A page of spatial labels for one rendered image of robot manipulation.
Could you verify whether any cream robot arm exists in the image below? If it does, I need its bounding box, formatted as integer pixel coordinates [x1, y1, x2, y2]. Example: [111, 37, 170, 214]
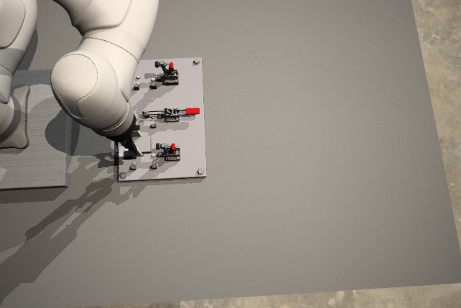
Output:
[0, 0, 159, 149]

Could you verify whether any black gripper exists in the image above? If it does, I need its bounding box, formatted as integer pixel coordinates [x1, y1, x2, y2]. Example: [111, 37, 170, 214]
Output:
[106, 115, 143, 159]

